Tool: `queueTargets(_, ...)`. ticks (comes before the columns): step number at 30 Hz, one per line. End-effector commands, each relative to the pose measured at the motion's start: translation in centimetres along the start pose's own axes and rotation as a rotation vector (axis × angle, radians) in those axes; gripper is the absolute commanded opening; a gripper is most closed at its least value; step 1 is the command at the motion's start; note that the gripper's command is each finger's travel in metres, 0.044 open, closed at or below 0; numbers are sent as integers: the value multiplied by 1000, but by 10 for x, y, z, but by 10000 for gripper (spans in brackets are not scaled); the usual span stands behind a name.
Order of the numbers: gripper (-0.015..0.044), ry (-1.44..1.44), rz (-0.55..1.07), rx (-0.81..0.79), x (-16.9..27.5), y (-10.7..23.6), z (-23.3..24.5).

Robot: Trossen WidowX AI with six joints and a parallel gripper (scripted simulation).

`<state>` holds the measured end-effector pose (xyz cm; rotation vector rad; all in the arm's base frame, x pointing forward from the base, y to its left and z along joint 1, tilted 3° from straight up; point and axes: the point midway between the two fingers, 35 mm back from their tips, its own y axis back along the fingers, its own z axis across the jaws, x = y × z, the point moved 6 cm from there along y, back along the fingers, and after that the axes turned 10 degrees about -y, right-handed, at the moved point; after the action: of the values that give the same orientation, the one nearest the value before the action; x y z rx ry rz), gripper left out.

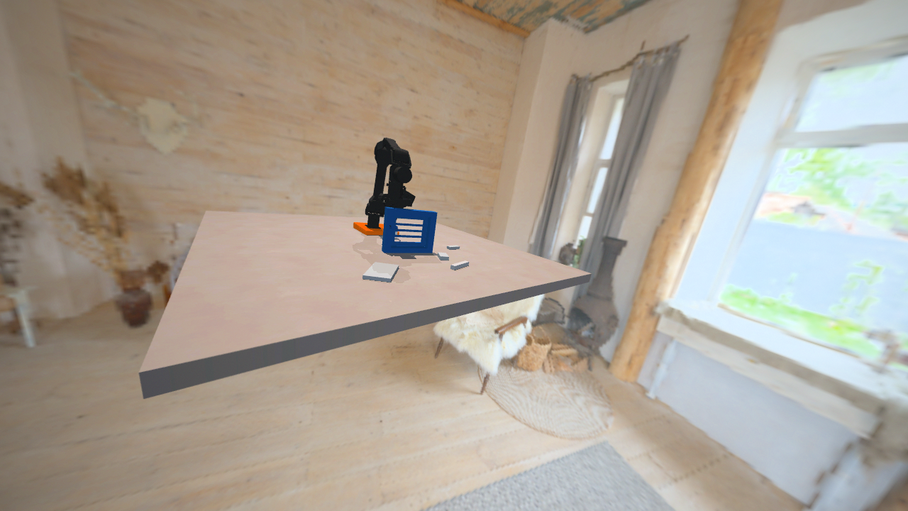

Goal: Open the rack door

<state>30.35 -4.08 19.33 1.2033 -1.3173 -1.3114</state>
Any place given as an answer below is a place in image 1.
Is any white flat box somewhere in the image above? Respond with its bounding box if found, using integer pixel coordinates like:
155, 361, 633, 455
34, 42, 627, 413
362, 262, 399, 282

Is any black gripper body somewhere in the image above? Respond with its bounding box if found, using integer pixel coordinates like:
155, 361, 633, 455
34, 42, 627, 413
378, 181, 412, 207

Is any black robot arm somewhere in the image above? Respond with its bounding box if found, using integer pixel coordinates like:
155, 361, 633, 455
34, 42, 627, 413
365, 138, 415, 229

